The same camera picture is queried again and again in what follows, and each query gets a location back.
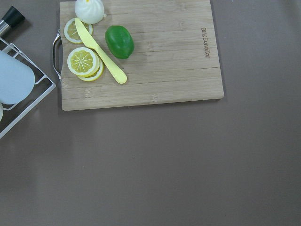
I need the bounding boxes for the blue plastic cup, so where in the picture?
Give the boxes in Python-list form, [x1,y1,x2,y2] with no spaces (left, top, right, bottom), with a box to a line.
[0,51,35,105]

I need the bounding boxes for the yellow plastic knife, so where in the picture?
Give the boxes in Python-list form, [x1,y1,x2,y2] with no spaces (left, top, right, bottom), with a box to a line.
[75,18,127,84]

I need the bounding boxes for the green lime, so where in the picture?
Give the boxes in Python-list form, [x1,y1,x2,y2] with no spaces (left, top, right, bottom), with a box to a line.
[105,25,135,59]

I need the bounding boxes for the wooden cutting board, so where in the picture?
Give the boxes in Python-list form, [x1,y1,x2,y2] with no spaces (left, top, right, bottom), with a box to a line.
[55,0,224,111]

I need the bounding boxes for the lemon slice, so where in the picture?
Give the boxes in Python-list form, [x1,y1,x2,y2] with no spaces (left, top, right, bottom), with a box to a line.
[67,47,100,77]
[77,60,104,82]
[63,18,83,44]

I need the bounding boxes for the white garlic bulb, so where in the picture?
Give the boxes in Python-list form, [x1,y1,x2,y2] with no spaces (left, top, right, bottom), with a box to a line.
[75,0,105,24]

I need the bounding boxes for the white plastic cup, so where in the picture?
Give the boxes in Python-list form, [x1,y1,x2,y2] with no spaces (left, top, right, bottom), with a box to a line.
[0,103,4,121]

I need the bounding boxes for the white wire cup rack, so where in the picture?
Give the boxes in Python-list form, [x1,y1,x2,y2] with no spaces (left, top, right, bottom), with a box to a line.
[0,39,55,137]

